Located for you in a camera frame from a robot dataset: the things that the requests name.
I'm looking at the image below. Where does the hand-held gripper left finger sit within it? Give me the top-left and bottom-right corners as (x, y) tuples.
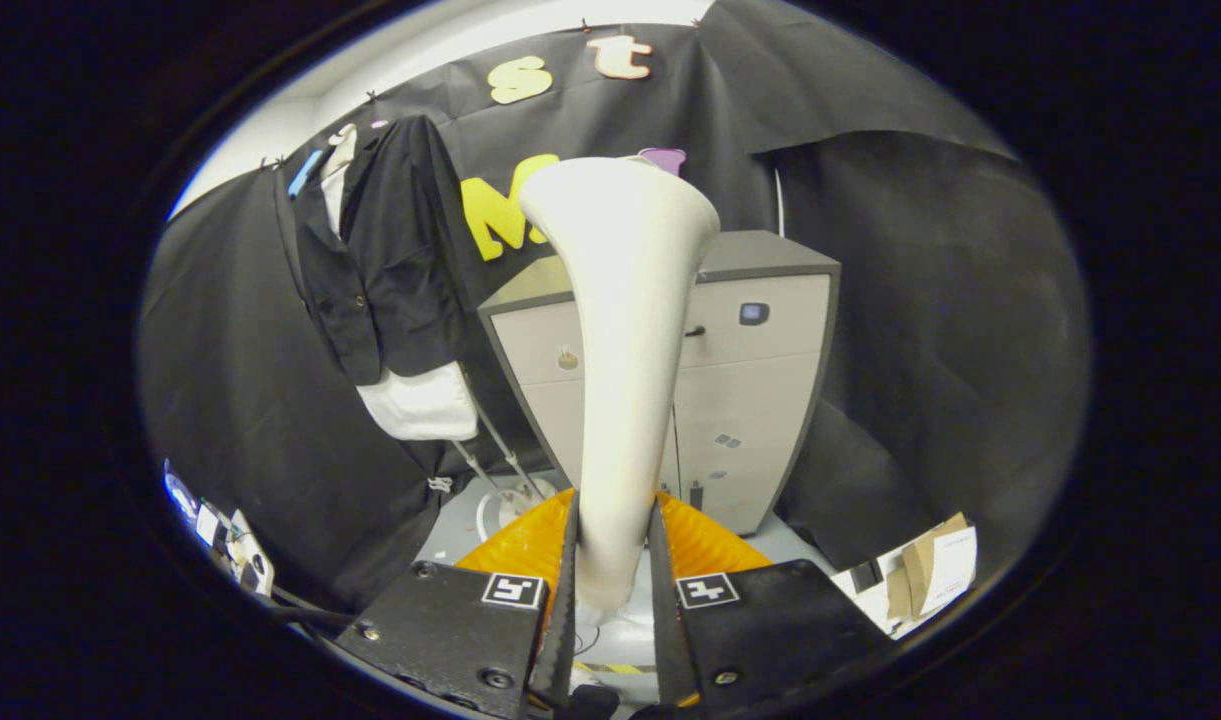
(332, 488), (579, 720)

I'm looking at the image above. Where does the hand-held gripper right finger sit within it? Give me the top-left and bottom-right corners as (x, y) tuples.
(650, 490), (896, 720)

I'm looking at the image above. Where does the white shirt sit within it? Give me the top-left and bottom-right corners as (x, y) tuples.
(320, 160), (479, 442)

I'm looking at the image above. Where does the white garment steamer head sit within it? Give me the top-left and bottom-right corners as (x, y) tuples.
(519, 155), (721, 613)

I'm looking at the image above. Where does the black suit jacket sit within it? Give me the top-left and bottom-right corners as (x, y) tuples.
(273, 115), (471, 386)

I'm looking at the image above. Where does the metal garment rack stand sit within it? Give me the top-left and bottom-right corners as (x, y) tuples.
(450, 395), (561, 546)

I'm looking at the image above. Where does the white clothes hanger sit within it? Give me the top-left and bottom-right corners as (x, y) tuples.
(325, 123), (359, 181)

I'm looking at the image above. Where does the brown cardboard box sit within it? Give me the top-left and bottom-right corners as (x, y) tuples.
(885, 512), (971, 621)

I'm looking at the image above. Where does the grey cabinet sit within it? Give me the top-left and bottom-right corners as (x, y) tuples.
(478, 230), (841, 536)

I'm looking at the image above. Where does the black backdrop cloth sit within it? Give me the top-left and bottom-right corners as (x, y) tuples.
(138, 0), (1093, 611)

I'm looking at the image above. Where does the laptop screen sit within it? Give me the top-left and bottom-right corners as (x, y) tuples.
(165, 462), (203, 523)

